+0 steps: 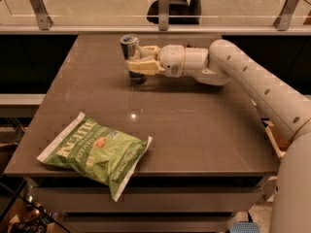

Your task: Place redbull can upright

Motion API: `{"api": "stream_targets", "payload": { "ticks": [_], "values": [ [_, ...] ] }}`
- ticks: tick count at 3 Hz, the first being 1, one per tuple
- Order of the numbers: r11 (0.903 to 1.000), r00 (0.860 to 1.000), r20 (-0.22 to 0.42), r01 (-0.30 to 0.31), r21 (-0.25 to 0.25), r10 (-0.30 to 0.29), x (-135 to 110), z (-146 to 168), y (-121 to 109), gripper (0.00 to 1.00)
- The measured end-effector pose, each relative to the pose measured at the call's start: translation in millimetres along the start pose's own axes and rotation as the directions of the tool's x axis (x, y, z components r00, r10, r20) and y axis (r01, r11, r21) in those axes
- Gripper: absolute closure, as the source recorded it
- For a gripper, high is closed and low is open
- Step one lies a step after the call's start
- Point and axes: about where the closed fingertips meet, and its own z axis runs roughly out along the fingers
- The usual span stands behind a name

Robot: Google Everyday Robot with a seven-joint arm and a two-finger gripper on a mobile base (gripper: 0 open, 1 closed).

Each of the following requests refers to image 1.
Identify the black office chair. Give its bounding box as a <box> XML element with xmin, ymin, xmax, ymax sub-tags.
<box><xmin>146</xmin><ymin>0</ymin><xmax>206</xmax><ymax>26</ymax></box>

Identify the silver blue redbull can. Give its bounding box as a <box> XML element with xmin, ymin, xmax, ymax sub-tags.
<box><xmin>120</xmin><ymin>34</ymin><xmax>146</xmax><ymax>84</ymax></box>

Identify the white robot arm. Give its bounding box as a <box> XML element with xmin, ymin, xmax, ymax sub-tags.
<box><xmin>121</xmin><ymin>35</ymin><xmax>311</xmax><ymax>233</ymax></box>

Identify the blue mesh basket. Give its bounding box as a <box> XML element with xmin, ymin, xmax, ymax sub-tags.
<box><xmin>229</xmin><ymin>222</ymin><xmax>260</xmax><ymax>233</ymax></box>

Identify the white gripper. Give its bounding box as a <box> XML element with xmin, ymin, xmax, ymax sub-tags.
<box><xmin>127</xmin><ymin>45</ymin><xmax>185</xmax><ymax>78</ymax></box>

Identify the cardboard box with items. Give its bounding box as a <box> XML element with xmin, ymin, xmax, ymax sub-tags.
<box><xmin>263</xmin><ymin>119</ymin><xmax>290</xmax><ymax>203</ymax></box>

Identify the metal railing post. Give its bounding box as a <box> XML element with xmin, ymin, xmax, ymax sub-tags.
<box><xmin>273</xmin><ymin>0</ymin><xmax>299</xmax><ymax>31</ymax></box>
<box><xmin>158</xmin><ymin>0</ymin><xmax>169</xmax><ymax>31</ymax></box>
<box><xmin>29</xmin><ymin>0</ymin><xmax>53</xmax><ymax>30</ymax></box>

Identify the middle metal railing post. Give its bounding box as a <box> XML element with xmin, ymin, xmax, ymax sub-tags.
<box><xmin>158</xmin><ymin>0</ymin><xmax>169</xmax><ymax>31</ymax></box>

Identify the green potato chips bag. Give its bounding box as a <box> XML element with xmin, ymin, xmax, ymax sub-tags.
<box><xmin>37</xmin><ymin>113</ymin><xmax>153</xmax><ymax>201</ymax></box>

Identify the right metal railing post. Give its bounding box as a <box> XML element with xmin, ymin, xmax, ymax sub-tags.
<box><xmin>273</xmin><ymin>0</ymin><xmax>299</xmax><ymax>31</ymax></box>

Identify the grey table drawer unit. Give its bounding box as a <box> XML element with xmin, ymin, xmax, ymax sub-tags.
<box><xmin>23</xmin><ymin>176</ymin><xmax>270</xmax><ymax>233</ymax></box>

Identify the left metal railing post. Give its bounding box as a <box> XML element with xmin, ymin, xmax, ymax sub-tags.
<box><xmin>29</xmin><ymin>0</ymin><xmax>53</xmax><ymax>30</ymax></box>

